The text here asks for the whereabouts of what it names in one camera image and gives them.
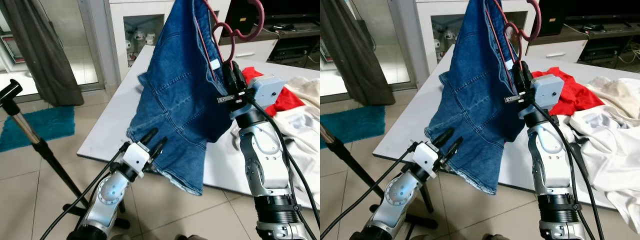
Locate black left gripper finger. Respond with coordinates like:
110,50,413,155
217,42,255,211
431,128,456,149
443,139,463,164
150,138,168,163
139,128,159,147

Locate blue denim garment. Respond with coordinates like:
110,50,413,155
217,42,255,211
424,0,526,196
126,0,236,197

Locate pink clothes hanger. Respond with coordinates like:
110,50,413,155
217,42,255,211
192,0,266,83
487,0,544,86

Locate crumpled red garment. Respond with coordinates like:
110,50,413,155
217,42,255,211
530,66,607,116
242,66,307,117

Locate dark TV stand white drawers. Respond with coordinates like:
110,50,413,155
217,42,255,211
232,22,321,71
525,20,640,71

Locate black speaker box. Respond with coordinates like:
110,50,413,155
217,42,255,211
537,0,568,36
225,0,258,36

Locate beige garment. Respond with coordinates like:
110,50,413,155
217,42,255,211
585,76,640,121
285,76,321,108

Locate white shirt with grey print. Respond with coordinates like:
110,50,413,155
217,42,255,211
227,105,321,208
557,107,640,236

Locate teal rug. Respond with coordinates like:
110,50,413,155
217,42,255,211
320,105,392,151
0,106,76,153

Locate black television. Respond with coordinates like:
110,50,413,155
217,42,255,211
260,0,321,23
565,0,640,21

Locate white glass-door cabinet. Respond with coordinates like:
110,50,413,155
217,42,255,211
415,0,531,83
104,0,233,83

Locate sliding glass door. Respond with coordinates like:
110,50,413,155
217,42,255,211
320,0,418,93
0,0,106,93

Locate grey curtain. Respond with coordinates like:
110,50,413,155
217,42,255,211
2,0,85,107
322,0,411,106

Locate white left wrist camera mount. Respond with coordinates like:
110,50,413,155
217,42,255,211
122,141,151,178
411,141,441,181

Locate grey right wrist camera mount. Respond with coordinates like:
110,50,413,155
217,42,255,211
247,75,287,113
531,74,565,112

